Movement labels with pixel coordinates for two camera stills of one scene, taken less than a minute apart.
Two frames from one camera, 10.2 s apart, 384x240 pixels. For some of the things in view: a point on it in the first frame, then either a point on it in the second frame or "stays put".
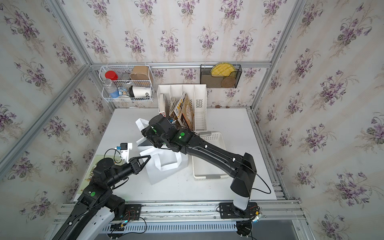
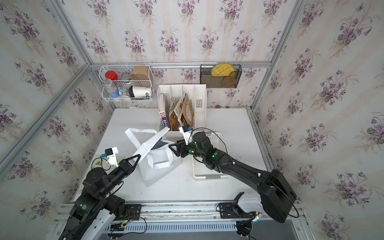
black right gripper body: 150,133 → 191,149
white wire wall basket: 121,83 stays put
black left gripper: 135,166 → 125,168
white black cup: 140,91 stays put
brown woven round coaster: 228,82 stays put
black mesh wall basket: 206,78 stays put
